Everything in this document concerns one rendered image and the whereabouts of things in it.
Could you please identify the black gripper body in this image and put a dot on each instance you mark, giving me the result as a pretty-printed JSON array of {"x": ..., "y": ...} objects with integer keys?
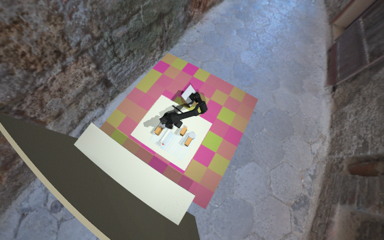
[{"x": 178, "y": 124}]

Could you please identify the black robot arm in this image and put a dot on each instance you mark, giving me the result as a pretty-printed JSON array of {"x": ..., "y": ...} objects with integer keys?
[{"x": 173, "y": 117}]

